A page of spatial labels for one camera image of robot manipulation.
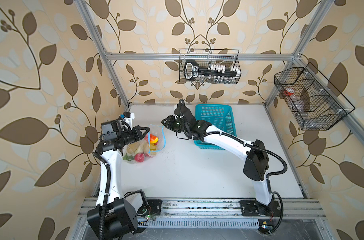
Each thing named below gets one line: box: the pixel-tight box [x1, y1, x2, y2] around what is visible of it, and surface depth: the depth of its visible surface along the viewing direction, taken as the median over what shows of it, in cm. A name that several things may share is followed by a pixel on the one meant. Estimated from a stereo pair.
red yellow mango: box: [150, 134, 159, 145], surface depth 85 cm
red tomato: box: [134, 152, 145, 162], surface depth 86 cm
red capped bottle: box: [283, 87, 295, 96], surface depth 84 cm
